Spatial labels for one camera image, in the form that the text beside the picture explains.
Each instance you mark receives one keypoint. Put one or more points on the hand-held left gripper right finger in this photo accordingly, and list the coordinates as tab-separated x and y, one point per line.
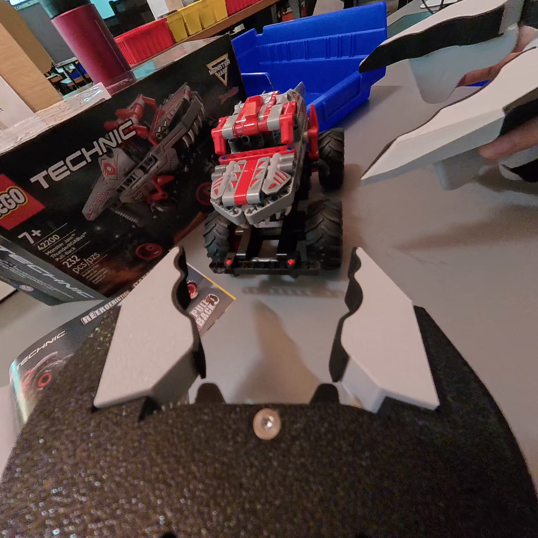
386	349

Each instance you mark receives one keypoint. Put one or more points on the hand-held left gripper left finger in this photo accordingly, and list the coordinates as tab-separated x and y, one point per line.
147	344

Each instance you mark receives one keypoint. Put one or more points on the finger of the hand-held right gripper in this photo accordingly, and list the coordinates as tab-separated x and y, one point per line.
462	71
462	126

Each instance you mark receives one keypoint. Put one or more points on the red grey toy monster truck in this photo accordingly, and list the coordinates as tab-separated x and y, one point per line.
260	176

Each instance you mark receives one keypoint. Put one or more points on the grey desk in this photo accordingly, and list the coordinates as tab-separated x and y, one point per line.
420	273

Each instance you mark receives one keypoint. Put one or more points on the person's right hand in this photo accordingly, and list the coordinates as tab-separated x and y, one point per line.
517	143

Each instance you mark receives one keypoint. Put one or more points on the toy truck instruction booklet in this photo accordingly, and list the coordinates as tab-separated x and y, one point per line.
33	370

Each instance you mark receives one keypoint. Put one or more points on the blue plastic bin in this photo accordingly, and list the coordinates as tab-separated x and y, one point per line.
319	59

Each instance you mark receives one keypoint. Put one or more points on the black toy set box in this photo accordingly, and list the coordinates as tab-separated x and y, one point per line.
84	189

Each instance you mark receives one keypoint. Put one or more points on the red plastic bin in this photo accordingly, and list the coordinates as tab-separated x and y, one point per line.
241	5
145	40

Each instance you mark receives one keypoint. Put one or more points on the yellow plastic bin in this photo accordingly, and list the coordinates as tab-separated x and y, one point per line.
197	19

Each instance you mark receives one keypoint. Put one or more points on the maroon bottle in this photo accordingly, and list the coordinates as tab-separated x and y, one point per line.
92	46

